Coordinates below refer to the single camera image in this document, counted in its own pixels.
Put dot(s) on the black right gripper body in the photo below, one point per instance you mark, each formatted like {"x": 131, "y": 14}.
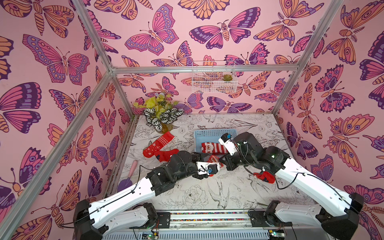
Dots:
{"x": 232, "y": 162}

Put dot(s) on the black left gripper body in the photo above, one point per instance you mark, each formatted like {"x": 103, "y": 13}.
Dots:
{"x": 196, "y": 157}

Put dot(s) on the red white striped santa sock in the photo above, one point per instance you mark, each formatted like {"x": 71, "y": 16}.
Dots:
{"x": 213, "y": 148}

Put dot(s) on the red santa snowflake sock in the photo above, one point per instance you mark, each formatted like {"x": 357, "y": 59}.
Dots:
{"x": 215, "y": 160}

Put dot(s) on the light blue plastic basket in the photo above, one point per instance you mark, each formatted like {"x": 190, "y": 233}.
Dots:
{"x": 211, "y": 135}

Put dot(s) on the red snowflake patterned sock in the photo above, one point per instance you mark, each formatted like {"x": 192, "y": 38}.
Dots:
{"x": 266, "y": 177}
{"x": 155, "y": 149}

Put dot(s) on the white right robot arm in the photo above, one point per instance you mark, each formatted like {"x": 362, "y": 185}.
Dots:
{"x": 336, "y": 212}

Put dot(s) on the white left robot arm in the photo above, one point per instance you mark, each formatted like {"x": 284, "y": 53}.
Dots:
{"x": 92, "y": 221}

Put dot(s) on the glass vase with plant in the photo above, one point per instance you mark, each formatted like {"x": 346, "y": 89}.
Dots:
{"x": 160, "y": 113}

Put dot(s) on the purple pink garden trowel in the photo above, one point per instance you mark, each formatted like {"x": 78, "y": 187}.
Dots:
{"x": 127, "y": 182}

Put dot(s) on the small green succulent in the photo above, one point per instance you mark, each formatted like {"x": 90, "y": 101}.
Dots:
{"x": 227, "y": 77}

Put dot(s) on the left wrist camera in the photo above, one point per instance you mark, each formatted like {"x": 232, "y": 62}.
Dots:
{"x": 207, "y": 168}

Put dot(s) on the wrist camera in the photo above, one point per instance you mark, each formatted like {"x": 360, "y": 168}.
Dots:
{"x": 226, "y": 141}
{"x": 207, "y": 168}

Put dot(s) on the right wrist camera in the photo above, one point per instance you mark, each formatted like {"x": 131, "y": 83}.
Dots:
{"x": 226, "y": 141}

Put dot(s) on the white wire wall basket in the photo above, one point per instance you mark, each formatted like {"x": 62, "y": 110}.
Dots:
{"x": 208, "y": 79}

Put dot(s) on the aluminium frame profile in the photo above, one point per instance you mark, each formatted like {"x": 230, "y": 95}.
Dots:
{"x": 12, "y": 57}

